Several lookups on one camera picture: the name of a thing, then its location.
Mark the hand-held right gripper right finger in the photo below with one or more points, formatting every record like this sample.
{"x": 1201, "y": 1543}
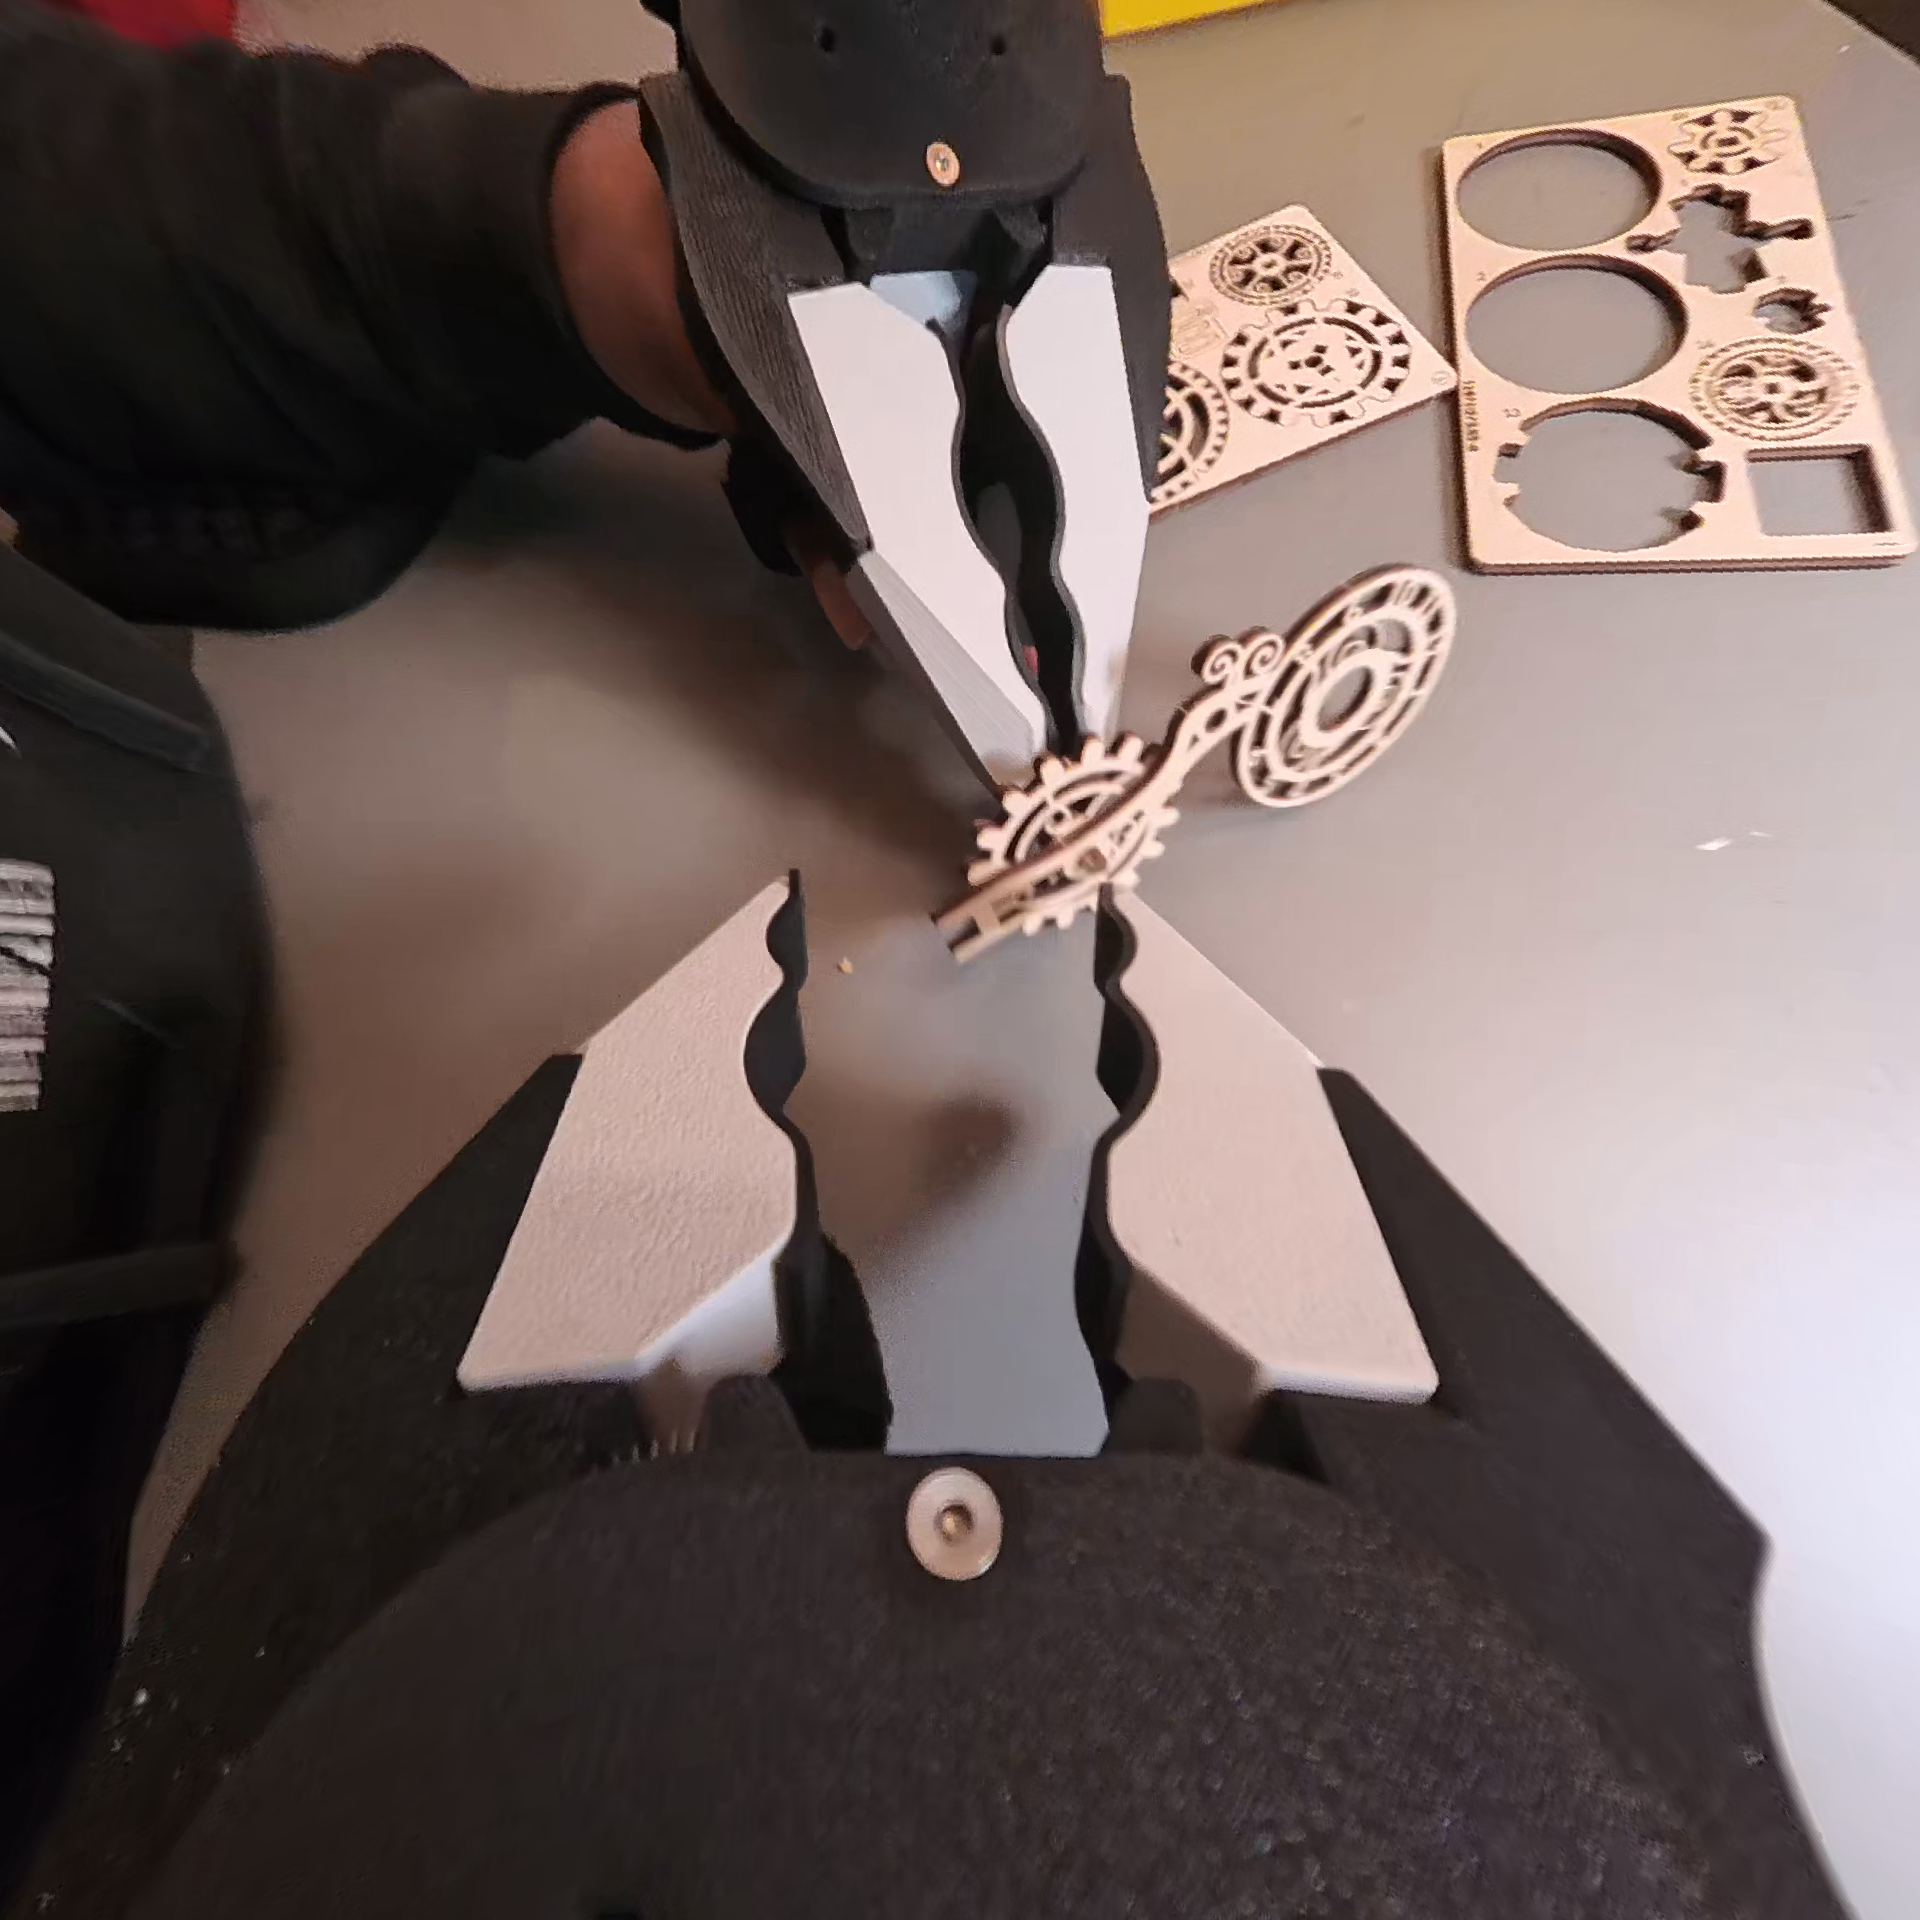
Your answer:
{"x": 1243, "y": 1200}

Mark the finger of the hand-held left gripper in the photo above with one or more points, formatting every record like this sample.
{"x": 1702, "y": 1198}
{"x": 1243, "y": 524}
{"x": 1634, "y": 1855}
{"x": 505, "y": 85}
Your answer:
{"x": 884, "y": 422}
{"x": 1089, "y": 452}

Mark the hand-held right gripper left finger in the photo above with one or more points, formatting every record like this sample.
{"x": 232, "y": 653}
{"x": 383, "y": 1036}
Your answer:
{"x": 662, "y": 1184}

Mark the large wooden gear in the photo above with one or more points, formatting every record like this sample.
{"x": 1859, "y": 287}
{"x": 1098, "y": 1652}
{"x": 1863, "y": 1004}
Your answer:
{"x": 1008, "y": 820}

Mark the wooden clock dial arm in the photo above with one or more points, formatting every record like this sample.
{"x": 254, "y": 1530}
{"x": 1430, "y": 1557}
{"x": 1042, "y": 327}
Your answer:
{"x": 984, "y": 917}

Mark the wooden sheet with round holes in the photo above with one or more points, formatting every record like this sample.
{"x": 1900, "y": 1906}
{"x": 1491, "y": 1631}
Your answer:
{"x": 1710, "y": 312}

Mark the person's left forearm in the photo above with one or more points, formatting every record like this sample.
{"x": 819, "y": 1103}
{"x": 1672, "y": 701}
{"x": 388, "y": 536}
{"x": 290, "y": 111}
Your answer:
{"x": 299, "y": 300}

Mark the grey desk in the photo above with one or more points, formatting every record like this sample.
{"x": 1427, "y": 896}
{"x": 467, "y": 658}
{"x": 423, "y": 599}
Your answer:
{"x": 1499, "y": 974}

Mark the person's left hand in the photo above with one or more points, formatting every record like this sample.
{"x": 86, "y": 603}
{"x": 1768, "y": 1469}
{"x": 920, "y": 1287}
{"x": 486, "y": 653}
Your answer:
{"x": 628, "y": 271}

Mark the wooden sheet with gears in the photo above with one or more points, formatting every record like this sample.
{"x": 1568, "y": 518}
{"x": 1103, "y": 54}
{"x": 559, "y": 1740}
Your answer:
{"x": 1358, "y": 268}

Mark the red bag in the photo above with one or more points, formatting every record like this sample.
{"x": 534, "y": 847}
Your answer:
{"x": 105, "y": 15}

